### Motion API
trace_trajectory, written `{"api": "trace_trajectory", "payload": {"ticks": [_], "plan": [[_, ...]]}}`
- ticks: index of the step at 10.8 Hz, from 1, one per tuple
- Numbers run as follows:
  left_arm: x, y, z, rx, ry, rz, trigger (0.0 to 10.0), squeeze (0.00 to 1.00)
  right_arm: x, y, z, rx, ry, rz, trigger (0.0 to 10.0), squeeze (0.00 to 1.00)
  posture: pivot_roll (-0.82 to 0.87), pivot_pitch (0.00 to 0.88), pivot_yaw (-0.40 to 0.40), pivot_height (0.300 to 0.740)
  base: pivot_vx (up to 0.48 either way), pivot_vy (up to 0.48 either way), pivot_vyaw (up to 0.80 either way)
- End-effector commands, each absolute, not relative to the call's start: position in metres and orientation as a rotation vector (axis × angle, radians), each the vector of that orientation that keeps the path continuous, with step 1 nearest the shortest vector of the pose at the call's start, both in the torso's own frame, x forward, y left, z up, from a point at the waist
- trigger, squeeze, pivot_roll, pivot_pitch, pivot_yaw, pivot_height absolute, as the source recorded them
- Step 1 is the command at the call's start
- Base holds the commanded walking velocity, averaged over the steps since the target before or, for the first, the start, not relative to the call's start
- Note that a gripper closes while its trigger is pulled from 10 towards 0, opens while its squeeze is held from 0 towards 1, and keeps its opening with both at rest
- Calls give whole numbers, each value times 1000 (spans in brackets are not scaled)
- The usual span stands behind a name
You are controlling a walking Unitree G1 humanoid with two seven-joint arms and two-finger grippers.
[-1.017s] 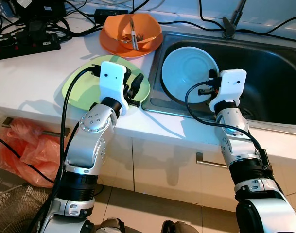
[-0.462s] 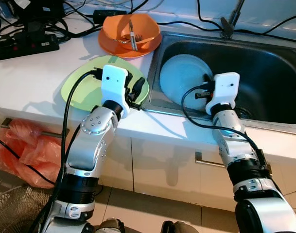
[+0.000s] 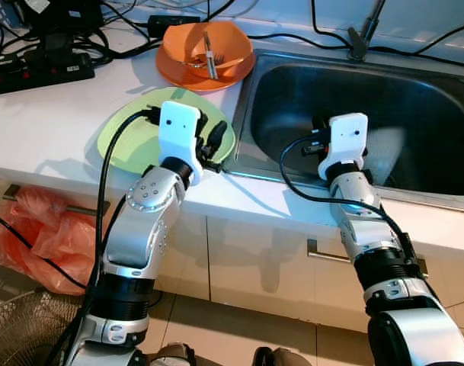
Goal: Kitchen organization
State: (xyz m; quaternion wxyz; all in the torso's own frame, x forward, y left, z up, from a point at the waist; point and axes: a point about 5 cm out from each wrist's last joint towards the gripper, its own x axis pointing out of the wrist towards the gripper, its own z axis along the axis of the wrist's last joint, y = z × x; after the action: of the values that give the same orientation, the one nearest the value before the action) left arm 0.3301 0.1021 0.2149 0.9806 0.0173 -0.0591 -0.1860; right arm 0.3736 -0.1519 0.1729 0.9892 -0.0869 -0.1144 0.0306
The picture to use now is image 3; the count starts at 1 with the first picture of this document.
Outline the stainless steel sink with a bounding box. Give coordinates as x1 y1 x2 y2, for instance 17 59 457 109
220 50 464 214

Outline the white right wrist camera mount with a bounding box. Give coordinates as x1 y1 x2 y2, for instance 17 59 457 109
321 113 370 180

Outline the black power adapter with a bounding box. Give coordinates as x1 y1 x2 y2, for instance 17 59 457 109
146 14 202 35

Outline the robot right leg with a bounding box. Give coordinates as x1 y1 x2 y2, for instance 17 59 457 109
251 347 309 366

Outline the silver cabinet handle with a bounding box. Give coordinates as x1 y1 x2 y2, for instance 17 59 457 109
306 238 429 277
3 183 103 218

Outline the red plastic bag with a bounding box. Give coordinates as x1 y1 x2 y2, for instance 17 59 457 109
0 187 95 297

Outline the black box device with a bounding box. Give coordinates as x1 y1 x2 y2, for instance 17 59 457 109
22 0 107 47

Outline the orange bowl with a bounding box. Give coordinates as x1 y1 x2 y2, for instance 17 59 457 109
162 21 248 81

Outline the wire grille floor fan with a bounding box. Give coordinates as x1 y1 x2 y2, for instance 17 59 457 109
0 290 88 366

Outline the orange plate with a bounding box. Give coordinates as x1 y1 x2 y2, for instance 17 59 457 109
155 47 257 92

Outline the light green plate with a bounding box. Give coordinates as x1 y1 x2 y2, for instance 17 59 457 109
97 86 236 176

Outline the grey metal utensil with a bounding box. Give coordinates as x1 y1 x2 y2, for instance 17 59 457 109
203 30 218 81

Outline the white sink cabinet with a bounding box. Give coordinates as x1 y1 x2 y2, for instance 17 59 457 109
0 38 464 359

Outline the dark metal faucet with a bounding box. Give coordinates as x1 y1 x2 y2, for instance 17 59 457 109
347 0 389 62

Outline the black power strip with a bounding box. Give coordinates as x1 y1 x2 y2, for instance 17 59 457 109
0 50 95 96

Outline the robot leg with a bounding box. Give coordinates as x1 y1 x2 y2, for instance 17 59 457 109
152 343 198 366
251 347 309 366

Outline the robot left leg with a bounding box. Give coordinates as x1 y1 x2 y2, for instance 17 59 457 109
152 343 198 366

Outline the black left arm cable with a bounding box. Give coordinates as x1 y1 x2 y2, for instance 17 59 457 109
45 109 162 366

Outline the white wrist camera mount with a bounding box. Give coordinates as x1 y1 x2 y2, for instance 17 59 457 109
321 113 370 180
157 101 203 178

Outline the black fan cable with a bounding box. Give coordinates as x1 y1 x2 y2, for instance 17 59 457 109
0 210 88 291

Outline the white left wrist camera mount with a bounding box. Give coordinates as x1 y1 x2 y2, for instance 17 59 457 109
157 101 203 178

